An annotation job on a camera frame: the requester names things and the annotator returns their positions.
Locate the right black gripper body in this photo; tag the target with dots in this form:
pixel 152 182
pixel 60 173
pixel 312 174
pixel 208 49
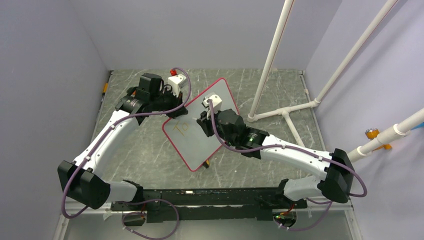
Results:
pixel 208 124

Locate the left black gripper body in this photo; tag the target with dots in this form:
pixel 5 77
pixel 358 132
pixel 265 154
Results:
pixel 168 101

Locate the red-framed whiteboard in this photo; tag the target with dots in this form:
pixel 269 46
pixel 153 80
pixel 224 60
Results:
pixel 187 137

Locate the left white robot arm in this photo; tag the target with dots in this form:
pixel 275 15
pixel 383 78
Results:
pixel 81 179

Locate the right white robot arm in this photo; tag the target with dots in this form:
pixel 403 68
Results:
pixel 331 173

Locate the orange tool at edge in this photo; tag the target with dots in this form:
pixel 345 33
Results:
pixel 105 88

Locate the white PVC pipe right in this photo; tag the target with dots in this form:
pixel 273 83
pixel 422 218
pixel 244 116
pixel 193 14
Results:
pixel 395 132

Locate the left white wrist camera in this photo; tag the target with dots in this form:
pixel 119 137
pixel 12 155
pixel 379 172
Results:
pixel 176 82

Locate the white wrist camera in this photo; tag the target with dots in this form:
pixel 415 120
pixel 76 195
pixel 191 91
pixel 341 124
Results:
pixel 212 102
pixel 176 82

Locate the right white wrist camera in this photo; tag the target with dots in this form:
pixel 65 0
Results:
pixel 212 102

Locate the white PVC pipe frame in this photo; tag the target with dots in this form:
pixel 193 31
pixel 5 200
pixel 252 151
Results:
pixel 299 31

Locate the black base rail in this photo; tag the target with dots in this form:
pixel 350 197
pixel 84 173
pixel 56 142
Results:
pixel 260 203

